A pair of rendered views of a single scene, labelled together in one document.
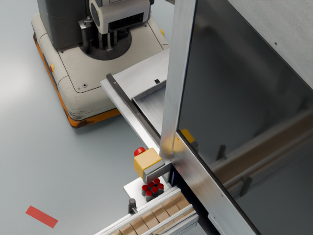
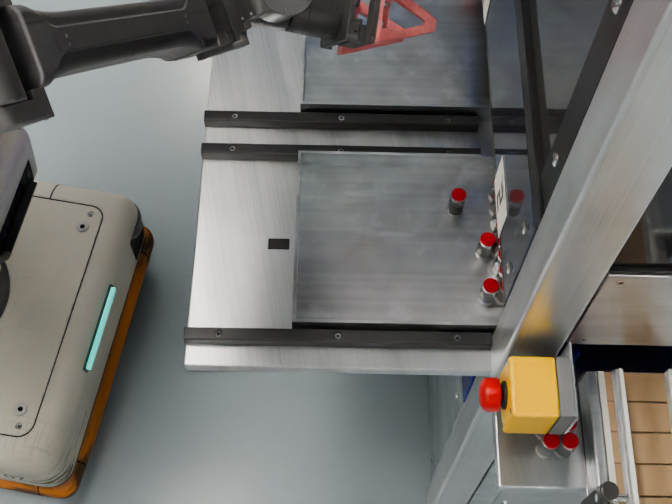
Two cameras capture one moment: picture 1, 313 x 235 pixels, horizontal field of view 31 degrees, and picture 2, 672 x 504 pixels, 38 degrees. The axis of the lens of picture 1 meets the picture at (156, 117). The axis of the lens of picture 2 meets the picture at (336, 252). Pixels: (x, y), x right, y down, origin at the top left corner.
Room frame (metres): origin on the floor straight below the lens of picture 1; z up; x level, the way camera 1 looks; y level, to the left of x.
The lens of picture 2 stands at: (0.76, 0.44, 2.07)
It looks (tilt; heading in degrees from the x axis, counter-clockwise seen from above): 63 degrees down; 307
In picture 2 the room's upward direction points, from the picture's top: 2 degrees clockwise
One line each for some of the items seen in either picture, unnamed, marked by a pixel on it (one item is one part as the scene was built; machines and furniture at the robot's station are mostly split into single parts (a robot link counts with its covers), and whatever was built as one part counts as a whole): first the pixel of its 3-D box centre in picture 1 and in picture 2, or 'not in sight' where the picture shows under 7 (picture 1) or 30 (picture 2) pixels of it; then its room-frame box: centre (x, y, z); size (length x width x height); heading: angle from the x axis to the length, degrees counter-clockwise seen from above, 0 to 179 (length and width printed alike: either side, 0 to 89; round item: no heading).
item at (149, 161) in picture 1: (148, 165); (534, 395); (0.80, 0.01, 0.99); 0.08 x 0.07 x 0.07; 38
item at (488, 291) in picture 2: not in sight; (488, 292); (0.93, -0.11, 0.91); 0.02 x 0.02 x 0.05
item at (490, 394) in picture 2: (140, 154); (495, 394); (0.83, 0.04, 0.99); 0.04 x 0.04 x 0.04; 38
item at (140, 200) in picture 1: (150, 194); (549, 438); (0.75, 0.00, 0.87); 0.14 x 0.13 x 0.02; 38
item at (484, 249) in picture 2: not in sight; (485, 246); (0.97, -0.16, 0.91); 0.02 x 0.02 x 0.05
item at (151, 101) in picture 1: (188, 117); (420, 240); (1.04, -0.11, 0.90); 0.34 x 0.26 x 0.04; 38
